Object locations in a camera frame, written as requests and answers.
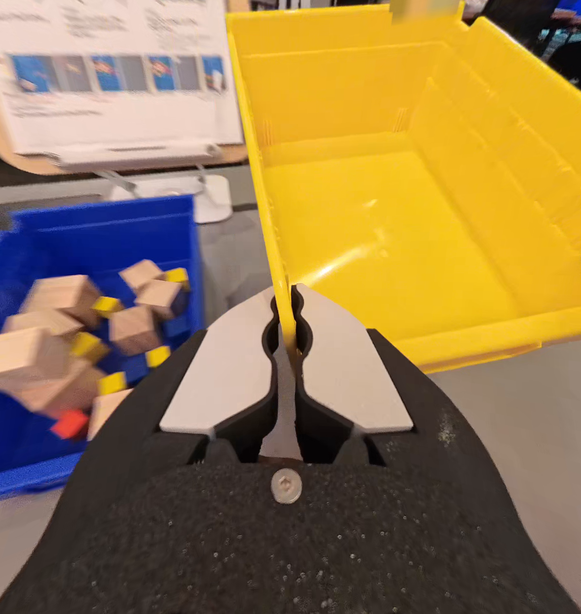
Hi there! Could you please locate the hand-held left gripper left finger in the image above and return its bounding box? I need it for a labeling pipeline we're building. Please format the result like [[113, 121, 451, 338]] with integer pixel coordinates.
[[159, 287, 279, 463]]

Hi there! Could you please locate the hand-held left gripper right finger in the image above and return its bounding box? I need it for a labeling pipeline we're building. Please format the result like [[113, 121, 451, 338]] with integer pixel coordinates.
[[292, 283, 414, 464]]

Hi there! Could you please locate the yellow plastic bin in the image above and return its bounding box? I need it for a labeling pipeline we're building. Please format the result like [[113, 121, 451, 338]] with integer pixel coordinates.
[[224, 0, 581, 376]]

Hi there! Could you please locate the pile of wooden coloured cubes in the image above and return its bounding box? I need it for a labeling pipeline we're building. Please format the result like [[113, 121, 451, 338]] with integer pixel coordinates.
[[0, 258, 192, 441]]

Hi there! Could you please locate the blue plastic bin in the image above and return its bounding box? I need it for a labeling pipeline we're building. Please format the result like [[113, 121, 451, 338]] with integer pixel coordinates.
[[0, 193, 206, 503]]

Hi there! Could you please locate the printed instruction sheet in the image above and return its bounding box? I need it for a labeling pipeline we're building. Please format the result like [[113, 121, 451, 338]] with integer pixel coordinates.
[[0, 0, 244, 157]]

